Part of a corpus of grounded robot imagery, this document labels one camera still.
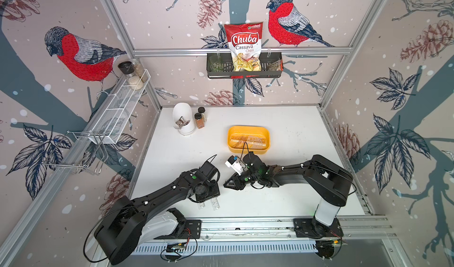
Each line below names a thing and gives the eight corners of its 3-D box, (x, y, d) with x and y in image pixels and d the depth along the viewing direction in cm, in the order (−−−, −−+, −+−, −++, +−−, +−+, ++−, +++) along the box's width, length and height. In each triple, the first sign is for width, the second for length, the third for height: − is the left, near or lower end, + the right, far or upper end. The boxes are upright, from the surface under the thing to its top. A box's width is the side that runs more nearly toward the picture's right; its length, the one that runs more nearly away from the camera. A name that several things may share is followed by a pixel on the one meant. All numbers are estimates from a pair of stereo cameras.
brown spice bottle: (196, 129, 112) (193, 119, 104) (197, 122, 115) (195, 112, 108) (204, 129, 111) (202, 119, 104) (205, 122, 115) (203, 112, 108)
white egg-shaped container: (175, 138, 105) (167, 122, 93) (180, 119, 115) (173, 102, 103) (193, 138, 105) (188, 122, 93) (196, 119, 115) (192, 102, 103)
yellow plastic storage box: (227, 153, 98) (226, 150, 95) (227, 129, 110) (227, 125, 107) (271, 153, 98) (272, 150, 95) (267, 129, 110) (268, 125, 107)
